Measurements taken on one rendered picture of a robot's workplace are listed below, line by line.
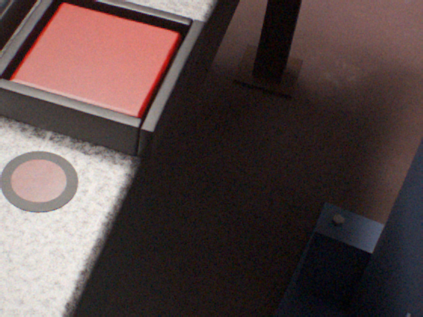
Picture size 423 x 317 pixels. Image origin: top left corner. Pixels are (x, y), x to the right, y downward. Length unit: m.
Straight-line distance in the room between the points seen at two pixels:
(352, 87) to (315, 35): 0.17
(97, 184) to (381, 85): 1.54
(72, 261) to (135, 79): 0.09
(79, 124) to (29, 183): 0.03
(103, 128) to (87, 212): 0.04
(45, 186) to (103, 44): 0.08
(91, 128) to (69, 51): 0.04
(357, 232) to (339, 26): 0.59
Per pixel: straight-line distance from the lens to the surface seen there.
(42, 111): 0.36
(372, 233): 1.57
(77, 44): 0.39
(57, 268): 0.33
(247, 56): 1.83
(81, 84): 0.37
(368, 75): 1.88
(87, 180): 0.35
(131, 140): 0.36
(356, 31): 1.99
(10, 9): 0.44
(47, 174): 0.35
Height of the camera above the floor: 1.18
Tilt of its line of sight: 47 degrees down
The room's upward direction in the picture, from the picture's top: 11 degrees clockwise
